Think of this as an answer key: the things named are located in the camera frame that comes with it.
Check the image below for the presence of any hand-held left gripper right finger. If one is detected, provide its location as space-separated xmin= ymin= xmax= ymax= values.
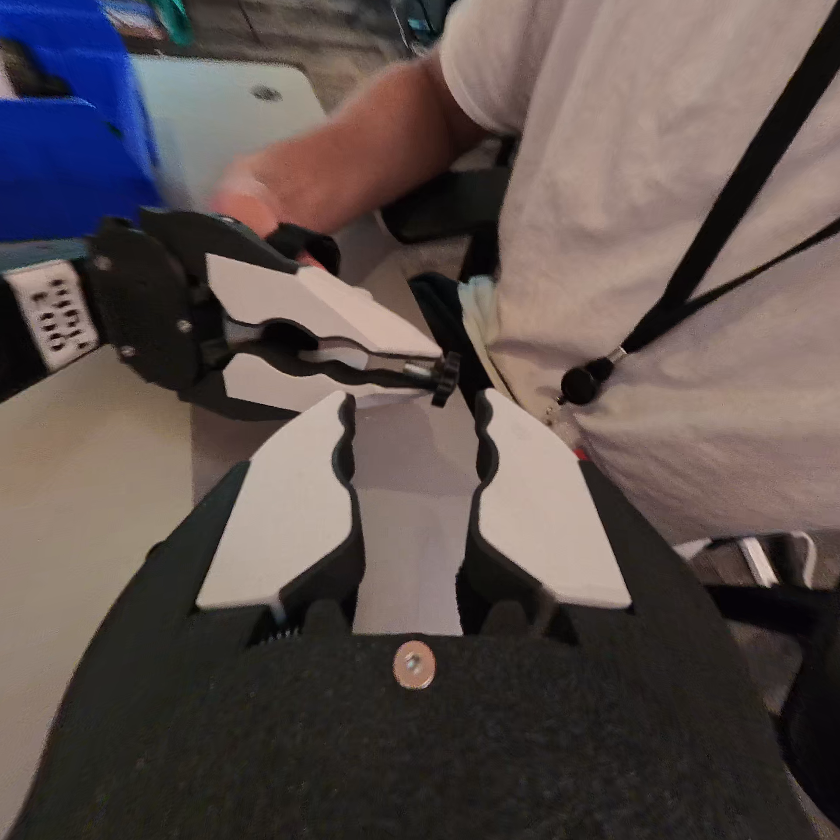
xmin=456 ymin=387 xmax=634 ymax=635

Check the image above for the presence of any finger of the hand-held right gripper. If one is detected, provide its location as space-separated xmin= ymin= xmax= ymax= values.
xmin=222 ymin=351 xmax=431 ymax=416
xmin=204 ymin=252 xmax=443 ymax=362

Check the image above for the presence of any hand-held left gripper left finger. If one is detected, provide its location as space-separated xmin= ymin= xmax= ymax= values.
xmin=194 ymin=390 xmax=366 ymax=626

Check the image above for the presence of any black knob screw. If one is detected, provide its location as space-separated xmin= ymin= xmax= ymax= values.
xmin=402 ymin=351 xmax=464 ymax=409

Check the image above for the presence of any blue bin with tag sticker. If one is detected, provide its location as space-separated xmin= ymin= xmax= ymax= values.
xmin=0 ymin=0 xmax=164 ymax=242

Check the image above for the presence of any person's right hand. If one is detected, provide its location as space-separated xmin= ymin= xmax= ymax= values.
xmin=210 ymin=171 xmax=284 ymax=240

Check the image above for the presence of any green bin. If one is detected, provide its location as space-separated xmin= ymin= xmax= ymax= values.
xmin=152 ymin=0 xmax=196 ymax=47

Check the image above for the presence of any person's white shirt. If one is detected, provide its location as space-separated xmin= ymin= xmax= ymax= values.
xmin=438 ymin=0 xmax=840 ymax=547

